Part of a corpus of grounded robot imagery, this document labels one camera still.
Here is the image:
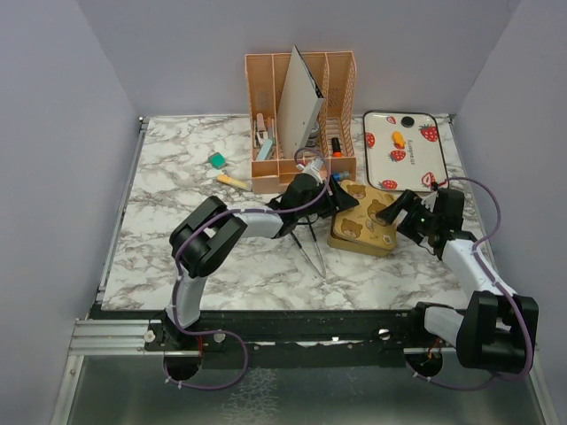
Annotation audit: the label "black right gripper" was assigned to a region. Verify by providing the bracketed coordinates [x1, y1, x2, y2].
[377, 189, 439, 243]

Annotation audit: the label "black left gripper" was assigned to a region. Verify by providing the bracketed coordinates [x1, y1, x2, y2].
[296, 175, 358, 220]

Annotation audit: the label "silver tin lid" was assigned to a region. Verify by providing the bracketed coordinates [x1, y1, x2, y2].
[330, 180, 397, 245]

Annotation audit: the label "gold metal cookie tin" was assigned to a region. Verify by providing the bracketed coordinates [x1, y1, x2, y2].
[327, 233, 396, 257]

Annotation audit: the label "black-tipped metal tongs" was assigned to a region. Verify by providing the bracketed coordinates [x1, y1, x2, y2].
[290, 216, 327, 279]

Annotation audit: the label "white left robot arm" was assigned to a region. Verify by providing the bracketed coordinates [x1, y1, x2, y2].
[165, 173, 359, 350]

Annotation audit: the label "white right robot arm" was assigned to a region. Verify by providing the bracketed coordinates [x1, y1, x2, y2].
[371, 189, 539, 375]

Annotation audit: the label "black orange marker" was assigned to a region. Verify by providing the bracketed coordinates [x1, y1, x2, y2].
[331, 137, 343, 158]

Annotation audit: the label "peach plastic desk organizer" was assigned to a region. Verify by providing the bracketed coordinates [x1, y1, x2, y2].
[245, 49, 357, 194]

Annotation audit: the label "blue white patterned tin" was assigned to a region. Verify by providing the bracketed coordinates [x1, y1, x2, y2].
[306, 121, 320, 148]

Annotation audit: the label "strawberry print white tray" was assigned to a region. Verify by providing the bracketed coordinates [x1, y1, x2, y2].
[362, 111, 447, 193]

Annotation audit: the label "orange fish-shaped cookie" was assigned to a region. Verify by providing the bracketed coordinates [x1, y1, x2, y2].
[392, 131, 406, 150]

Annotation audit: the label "light blue eraser case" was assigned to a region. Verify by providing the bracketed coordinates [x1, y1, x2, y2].
[255, 139, 275, 161]

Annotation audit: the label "black round sandwich cookie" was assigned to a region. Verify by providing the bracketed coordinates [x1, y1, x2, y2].
[400, 116, 415, 128]

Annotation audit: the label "pink white stapler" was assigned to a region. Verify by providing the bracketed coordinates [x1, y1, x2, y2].
[253, 112, 272, 149]

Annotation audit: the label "grey folder board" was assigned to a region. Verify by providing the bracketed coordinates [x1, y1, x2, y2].
[276, 45, 324, 159]

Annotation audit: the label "teal eraser block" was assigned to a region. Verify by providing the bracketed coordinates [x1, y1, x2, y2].
[208, 152, 226, 169]

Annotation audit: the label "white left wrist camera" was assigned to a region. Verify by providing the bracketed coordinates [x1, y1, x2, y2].
[296, 158, 326, 184]

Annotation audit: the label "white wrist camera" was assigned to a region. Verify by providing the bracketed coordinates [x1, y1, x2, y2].
[296, 158, 326, 184]
[421, 181, 439, 212]

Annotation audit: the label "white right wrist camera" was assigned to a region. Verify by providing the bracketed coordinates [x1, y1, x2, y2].
[421, 181, 439, 212]

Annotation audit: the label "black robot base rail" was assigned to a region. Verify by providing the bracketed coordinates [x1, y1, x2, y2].
[144, 310, 444, 369]

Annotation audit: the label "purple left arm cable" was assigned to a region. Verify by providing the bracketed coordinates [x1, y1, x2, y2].
[166, 149, 331, 391]

